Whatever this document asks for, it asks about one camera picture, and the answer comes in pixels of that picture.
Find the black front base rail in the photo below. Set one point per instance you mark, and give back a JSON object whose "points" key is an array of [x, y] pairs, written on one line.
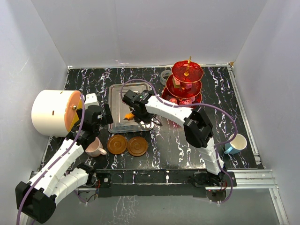
{"points": [[164, 182]]}

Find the brown wooden coaster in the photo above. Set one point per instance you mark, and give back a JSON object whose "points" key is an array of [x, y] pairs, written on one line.
{"points": [[117, 144], [137, 146]]}

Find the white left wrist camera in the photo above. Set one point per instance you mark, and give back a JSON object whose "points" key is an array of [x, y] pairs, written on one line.
{"points": [[91, 99]]}

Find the brown wooden coaster left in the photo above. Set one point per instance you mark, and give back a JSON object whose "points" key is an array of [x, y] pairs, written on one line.
{"points": [[117, 144]]}

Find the green striped macaron cake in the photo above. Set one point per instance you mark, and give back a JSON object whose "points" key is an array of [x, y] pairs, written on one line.
{"points": [[176, 83]]}

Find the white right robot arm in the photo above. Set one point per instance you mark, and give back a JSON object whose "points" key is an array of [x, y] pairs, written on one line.
{"points": [[195, 122]]}

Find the orange fish shaped pastry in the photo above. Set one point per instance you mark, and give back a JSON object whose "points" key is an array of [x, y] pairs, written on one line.
{"points": [[129, 116]]}

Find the white cylindrical drum container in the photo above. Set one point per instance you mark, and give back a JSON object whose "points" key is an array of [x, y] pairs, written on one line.
{"points": [[54, 111]]}

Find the salmon pink cake piece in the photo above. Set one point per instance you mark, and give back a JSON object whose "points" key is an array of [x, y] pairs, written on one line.
{"points": [[187, 102]]}

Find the pink square cake block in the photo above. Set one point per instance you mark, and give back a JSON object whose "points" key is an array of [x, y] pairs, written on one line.
{"points": [[188, 86]]}

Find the blue ceramic cup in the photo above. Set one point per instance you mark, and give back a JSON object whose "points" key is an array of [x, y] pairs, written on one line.
{"points": [[235, 146]]}

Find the red three-tier cake stand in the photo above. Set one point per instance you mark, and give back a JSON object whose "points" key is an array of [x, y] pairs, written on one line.
{"points": [[185, 71]]}

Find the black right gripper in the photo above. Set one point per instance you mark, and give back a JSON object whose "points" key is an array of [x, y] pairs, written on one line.
{"points": [[146, 119]]}

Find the silver metal serving tongs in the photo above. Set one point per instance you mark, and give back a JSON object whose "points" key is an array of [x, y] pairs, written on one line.
{"points": [[148, 125]]}

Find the pink roll cake top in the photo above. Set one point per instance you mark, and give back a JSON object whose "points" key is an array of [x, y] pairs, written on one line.
{"points": [[173, 100]]}

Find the silver metal tray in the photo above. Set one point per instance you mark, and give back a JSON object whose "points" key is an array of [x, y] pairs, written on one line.
{"points": [[119, 110]]}

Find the clear tape roll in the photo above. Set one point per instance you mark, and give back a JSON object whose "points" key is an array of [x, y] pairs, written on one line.
{"points": [[164, 76]]}

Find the pink ceramic cup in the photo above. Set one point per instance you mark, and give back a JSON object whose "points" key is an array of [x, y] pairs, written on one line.
{"points": [[95, 149]]}

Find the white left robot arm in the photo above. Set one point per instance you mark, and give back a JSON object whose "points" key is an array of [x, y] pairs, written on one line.
{"points": [[39, 197]]}

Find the brown wooden coaster right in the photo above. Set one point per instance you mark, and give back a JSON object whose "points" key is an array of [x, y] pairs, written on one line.
{"points": [[137, 146]]}

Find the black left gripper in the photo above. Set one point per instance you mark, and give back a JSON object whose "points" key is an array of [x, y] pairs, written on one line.
{"points": [[106, 118]]}

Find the aluminium frame rail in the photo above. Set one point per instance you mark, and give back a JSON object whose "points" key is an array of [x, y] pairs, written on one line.
{"points": [[257, 178]]}

